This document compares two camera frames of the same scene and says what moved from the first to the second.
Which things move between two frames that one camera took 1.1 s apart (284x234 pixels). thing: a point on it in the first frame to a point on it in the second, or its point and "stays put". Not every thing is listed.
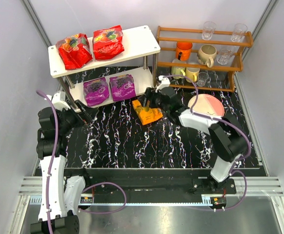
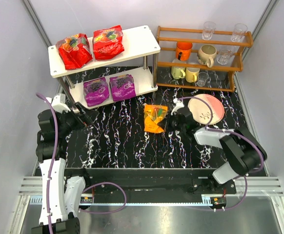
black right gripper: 149,96 to 171,123
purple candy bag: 122,87 stays put
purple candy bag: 95,91 stays put
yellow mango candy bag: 152,114 to 153,114
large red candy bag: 74,50 stays put
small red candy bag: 108,42 stays put
